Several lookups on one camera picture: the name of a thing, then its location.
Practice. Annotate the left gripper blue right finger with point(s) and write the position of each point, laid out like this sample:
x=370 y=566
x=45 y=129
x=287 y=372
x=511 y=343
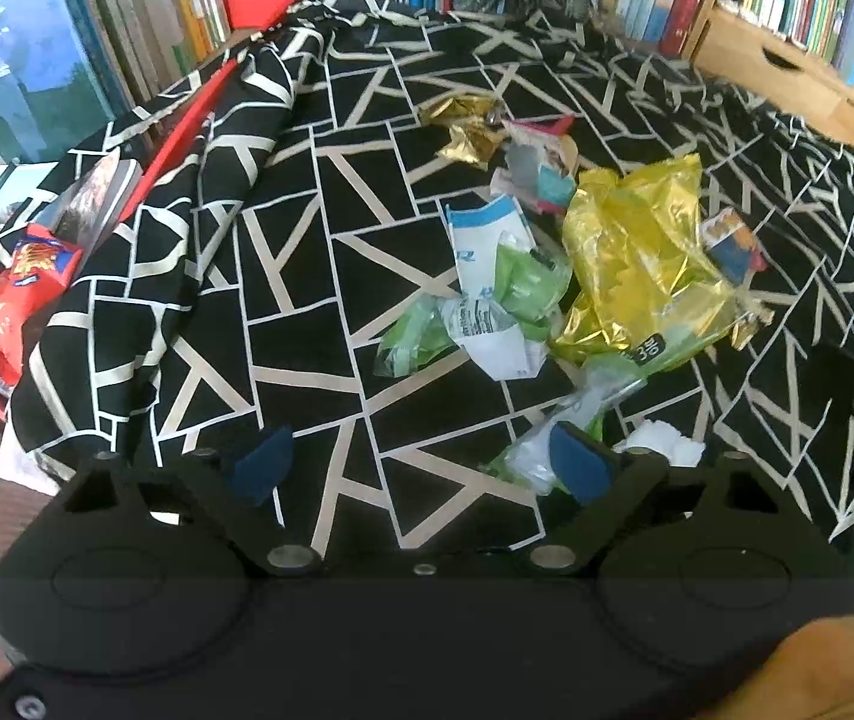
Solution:
x=583 y=466

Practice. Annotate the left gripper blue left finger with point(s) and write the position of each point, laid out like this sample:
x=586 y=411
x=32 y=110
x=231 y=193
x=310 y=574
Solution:
x=258 y=464

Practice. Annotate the clear plastic wrapper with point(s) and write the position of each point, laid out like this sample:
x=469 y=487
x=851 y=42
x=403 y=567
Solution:
x=603 y=381

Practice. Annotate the white tissue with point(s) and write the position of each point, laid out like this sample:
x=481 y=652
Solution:
x=660 y=437

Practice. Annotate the yellow plastic bag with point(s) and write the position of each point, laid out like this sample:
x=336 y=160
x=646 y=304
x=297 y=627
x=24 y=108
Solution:
x=646 y=288

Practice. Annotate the white blue paper package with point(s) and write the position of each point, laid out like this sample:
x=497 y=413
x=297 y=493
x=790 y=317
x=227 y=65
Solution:
x=476 y=235

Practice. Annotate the small orange blue wrapper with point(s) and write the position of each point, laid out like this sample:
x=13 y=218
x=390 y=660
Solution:
x=732 y=246

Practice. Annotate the gold foil wrapper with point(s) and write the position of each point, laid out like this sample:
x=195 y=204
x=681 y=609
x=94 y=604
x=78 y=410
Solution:
x=473 y=123

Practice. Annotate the green plastic wrapper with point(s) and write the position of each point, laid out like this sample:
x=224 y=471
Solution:
x=530 y=282

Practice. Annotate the pink grey snack wrapper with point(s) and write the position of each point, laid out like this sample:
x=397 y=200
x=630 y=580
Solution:
x=541 y=163

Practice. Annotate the left hand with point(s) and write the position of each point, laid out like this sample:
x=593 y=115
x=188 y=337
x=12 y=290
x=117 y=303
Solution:
x=810 y=675

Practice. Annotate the black white geometric cloth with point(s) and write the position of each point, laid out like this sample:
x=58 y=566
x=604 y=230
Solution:
x=409 y=247

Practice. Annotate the red snack bag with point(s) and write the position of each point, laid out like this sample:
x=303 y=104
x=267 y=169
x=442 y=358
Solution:
x=42 y=267

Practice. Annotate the wooden shelf box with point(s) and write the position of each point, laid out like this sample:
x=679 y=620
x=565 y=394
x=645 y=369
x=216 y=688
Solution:
x=723 y=44

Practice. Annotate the large blue book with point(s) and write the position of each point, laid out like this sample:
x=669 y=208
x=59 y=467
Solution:
x=51 y=96

